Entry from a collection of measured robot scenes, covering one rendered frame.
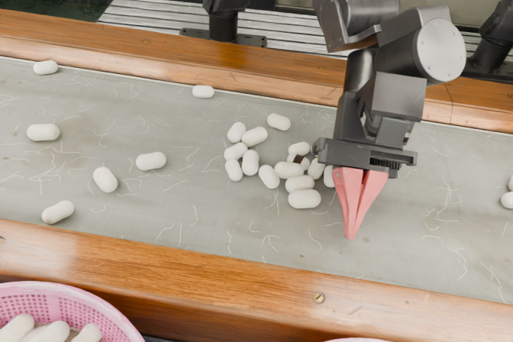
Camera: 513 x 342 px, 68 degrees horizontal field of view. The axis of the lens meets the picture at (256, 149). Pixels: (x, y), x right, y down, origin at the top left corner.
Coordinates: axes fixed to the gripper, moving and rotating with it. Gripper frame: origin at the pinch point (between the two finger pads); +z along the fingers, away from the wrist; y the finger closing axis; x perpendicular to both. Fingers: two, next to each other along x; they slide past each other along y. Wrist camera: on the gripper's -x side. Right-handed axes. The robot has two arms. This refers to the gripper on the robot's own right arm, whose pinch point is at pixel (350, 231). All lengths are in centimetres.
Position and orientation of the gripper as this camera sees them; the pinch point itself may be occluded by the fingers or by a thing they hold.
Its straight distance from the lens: 42.8
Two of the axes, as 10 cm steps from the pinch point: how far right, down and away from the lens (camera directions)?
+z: -1.6, 9.8, -1.1
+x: 0.2, 1.1, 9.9
